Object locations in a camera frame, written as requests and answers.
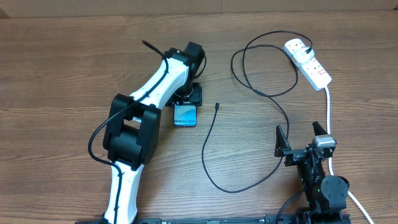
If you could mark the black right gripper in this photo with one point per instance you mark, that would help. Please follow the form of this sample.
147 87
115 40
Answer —
295 155

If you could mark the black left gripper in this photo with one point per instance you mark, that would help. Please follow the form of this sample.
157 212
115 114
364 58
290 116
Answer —
194 98

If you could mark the Samsung Galaxy smartphone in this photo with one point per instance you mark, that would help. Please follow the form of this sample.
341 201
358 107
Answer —
185 115

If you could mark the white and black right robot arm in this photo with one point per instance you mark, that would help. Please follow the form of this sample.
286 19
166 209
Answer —
326 194

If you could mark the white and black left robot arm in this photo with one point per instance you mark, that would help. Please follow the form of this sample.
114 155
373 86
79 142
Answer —
132 132

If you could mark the white charger plug adapter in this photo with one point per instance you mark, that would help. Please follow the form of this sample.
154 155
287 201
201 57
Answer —
303 55

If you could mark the white power strip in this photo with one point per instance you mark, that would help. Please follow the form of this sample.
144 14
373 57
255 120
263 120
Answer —
312 70

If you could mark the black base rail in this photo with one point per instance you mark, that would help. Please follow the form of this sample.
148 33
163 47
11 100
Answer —
267 219

